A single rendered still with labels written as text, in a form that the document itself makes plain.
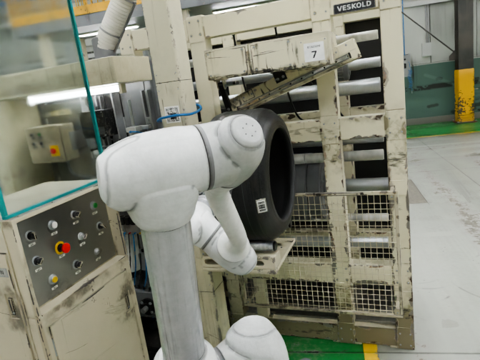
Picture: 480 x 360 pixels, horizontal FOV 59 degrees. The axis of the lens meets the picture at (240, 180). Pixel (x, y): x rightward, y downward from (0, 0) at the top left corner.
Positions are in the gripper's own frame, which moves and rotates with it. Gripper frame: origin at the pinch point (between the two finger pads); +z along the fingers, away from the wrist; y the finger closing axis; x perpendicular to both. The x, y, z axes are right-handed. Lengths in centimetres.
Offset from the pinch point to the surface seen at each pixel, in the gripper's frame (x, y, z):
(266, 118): -16.0, -10.9, 27.9
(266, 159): -3.3, -12.7, 12.9
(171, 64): -43, 30, 31
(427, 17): 29, -124, 994
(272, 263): 42.8, -9.3, 8.2
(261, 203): 11.4, -10.8, 3.4
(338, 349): 135, -23, 55
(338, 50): -34, -37, 70
